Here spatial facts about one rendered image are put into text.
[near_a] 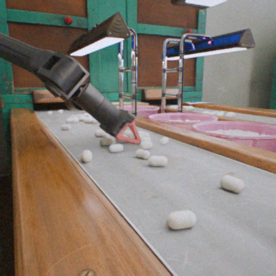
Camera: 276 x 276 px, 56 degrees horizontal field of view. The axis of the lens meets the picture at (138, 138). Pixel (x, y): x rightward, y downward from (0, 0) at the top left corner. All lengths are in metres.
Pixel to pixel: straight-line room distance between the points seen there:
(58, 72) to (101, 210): 0.36
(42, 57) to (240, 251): 0.53
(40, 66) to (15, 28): 1.00
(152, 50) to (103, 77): 0.39
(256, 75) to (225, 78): 0.57
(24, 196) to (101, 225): 0.12
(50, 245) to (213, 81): 3.18
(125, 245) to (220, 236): 0.11
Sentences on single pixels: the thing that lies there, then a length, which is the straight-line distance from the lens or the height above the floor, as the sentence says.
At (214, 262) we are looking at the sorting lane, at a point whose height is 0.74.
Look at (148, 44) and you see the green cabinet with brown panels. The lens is 1.82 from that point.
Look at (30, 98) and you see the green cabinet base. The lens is 1.58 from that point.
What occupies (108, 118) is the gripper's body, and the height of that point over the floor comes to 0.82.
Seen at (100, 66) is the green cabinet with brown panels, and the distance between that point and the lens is 1.66.
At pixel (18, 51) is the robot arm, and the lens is 0.69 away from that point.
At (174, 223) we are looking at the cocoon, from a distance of 0.30.
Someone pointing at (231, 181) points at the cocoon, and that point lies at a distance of 0.41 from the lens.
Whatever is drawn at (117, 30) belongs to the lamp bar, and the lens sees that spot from 0.87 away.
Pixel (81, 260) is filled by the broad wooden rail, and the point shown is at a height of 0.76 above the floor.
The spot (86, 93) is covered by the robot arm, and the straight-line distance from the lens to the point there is 0.59.
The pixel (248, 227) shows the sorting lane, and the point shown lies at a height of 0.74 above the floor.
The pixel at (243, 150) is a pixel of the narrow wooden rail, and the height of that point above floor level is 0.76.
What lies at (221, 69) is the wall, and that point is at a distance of 3.42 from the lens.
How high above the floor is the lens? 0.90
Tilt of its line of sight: 12 degrees down
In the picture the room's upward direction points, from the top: straight up
